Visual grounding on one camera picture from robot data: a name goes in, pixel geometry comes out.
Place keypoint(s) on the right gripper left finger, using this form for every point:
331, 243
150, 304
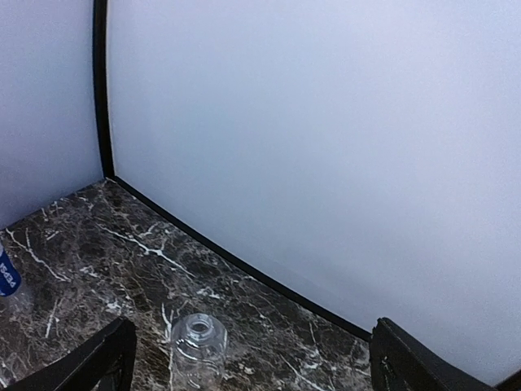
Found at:
103, 362

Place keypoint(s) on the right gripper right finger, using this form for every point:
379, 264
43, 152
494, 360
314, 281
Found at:
400, 362

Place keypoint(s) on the clear unlabeled plastic bottle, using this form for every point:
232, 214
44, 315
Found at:
199, 347

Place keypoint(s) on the blue cap water bottle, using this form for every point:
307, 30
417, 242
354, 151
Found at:
15, 293

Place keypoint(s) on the left black frame post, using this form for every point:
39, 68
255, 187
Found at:
99, 62

